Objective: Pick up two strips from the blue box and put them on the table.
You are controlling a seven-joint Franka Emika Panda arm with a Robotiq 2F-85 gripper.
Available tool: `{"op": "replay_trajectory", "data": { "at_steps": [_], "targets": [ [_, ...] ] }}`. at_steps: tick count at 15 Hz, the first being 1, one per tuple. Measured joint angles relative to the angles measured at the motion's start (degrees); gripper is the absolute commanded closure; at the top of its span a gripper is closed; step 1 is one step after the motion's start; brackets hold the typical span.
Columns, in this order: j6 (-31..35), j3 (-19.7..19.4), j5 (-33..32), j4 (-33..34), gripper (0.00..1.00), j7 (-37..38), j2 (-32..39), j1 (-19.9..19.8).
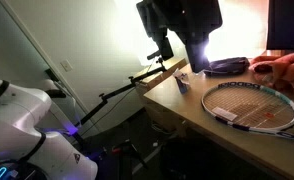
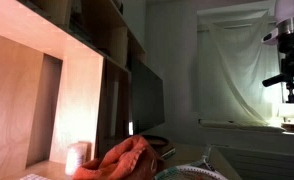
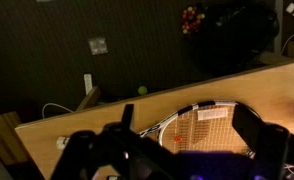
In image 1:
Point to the black zip pouch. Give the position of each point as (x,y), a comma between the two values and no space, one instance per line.
(227,66)

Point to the black articulated camera stand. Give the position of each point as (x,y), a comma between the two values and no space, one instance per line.
(120,90)

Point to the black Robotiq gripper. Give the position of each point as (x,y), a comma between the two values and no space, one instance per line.
(190,15)

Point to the black computer monitor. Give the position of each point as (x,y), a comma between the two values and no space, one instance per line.
(287,23)

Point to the white wall switch plate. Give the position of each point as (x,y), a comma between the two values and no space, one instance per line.
(67,65)

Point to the white paper label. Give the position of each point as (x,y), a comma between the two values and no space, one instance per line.
(224,114)

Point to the black camera on stand head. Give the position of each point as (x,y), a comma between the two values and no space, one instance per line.
(166,49)

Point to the white tennis racket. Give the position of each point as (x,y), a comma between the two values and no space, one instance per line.
(250,106)

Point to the orange cloth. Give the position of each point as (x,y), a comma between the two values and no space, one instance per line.
(283,68)

